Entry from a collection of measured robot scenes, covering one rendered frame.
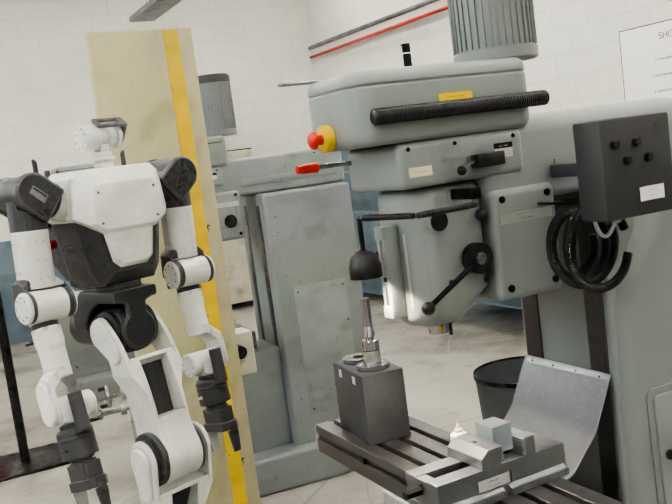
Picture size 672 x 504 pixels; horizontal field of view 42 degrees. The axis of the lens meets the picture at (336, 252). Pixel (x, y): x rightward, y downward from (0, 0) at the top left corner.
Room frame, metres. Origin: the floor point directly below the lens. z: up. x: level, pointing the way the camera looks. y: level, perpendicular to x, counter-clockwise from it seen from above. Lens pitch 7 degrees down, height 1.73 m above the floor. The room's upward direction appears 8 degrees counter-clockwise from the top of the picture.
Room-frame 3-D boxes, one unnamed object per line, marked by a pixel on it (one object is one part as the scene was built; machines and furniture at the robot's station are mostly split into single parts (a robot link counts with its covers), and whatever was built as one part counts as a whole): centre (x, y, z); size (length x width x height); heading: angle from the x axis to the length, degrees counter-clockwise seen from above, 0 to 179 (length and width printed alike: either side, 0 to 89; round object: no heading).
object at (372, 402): (2.32, -0.04, 1.06); 0.22 x 0.12 x 0.20; 20
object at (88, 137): (2.28, 0.57, 1.84); 0.10 x 0.07 x 0.09; 135
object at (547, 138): (2.23, -0.67, 1.66); 0.80 x 0.23 x 0.20; 116
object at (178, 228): (2.45, 0.43, 1.52); 0.13 x 0.12 x 0.22; 133
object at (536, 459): (1.84, -0.27, 1.01); 0.35 x 0.15 x 0.11; 118
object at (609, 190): (1.84, -0.63, 1.62); 0.20 x 0.09 x 0.21; 116
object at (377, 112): (1.89, -0.31, 1.79); 0.45 x 0.04 x 0.04; 116
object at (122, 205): (2.33, 0.61, 1.63); 0.34 x 0.30 x 0.36; 135
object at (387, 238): (1.96, -0.12, 1.44); 0.04 x 0.04 x 0.21; 26
